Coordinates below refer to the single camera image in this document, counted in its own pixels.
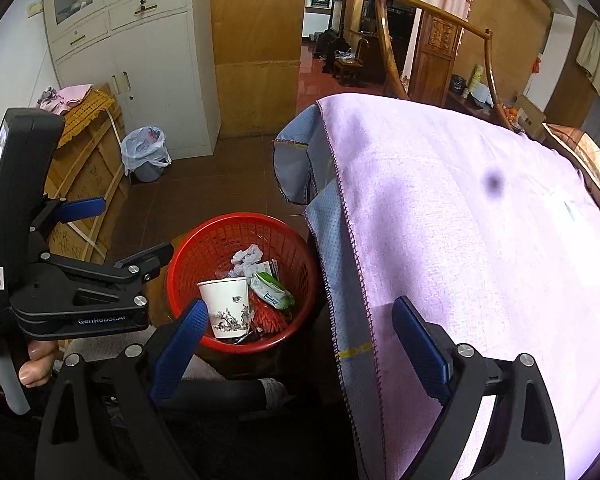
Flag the purple printed bedsheet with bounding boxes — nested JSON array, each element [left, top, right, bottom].
[[315, 94, 600, 480]]

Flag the grey bin with plastic bag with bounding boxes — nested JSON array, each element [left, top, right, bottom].
[[121, 126, 172, 183]]

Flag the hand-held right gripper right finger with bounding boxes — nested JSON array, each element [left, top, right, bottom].
[[391, 296, 566, 480]]

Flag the brown floral pillow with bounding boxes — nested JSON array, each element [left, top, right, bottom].
[[542, 122, 600, 221]]

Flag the red string bundle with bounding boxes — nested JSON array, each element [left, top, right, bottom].
[[250, 305, 293, 334]]

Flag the red plastic basket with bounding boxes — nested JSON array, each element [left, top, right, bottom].
[[166, 213, 318, 353]]

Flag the person's left hand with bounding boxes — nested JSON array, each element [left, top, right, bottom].
[[0, 338, 59, 392]]

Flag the small wooden chair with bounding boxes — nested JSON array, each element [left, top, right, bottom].
[[334, 37, 371, 86]]

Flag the green wet wipes packet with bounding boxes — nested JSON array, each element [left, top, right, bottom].
[[250, 271, 297, 310]]

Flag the yellow woven mat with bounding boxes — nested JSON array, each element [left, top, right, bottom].
[[55, 89, 117, 148]]

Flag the white metal cabinet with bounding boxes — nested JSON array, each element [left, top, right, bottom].
[[42, 0, 223, 158]]

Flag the wooden board crate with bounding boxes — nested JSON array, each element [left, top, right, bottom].
[[45, 105, 131, 266]]

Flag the pink clothes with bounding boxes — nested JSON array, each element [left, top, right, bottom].
[[37, 84, 95, 116]]

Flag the white paper cup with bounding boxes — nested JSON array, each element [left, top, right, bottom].
[[196, 276, 251, 339]]

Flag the white tissue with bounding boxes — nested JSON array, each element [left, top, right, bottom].
[[230, 244, 263, 278]]

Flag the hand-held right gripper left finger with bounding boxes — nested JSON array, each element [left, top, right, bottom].
[[34, 297, 208, 480]]

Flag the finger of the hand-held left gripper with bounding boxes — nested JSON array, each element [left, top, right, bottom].
[[30, 196, 107, 234], [41, 241, 176, 284]]

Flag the curved wooden armchair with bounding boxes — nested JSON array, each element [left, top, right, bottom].
[[372, 0, 516, 131]]

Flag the grey blue dotted underlay cloth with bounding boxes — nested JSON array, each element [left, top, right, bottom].
[[271, 102, 386, 480]]

